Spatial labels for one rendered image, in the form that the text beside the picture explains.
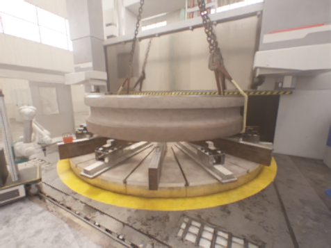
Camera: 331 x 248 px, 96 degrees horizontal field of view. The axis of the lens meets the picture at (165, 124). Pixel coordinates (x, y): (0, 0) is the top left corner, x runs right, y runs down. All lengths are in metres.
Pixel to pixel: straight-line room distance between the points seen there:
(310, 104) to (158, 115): 4.29
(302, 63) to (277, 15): 1.17
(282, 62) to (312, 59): 0.41
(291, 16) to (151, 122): 3.41
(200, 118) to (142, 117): 1.20
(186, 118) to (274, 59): 1.96
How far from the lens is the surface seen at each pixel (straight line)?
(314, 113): 5.80
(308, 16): 4.33
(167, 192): 2.82
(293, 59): 3.68
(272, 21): 4.25
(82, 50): 7.11
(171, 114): 3.00
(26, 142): 3.24
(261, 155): 3.82
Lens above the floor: 1.75
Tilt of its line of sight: 11 degrees down
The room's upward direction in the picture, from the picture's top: straight up
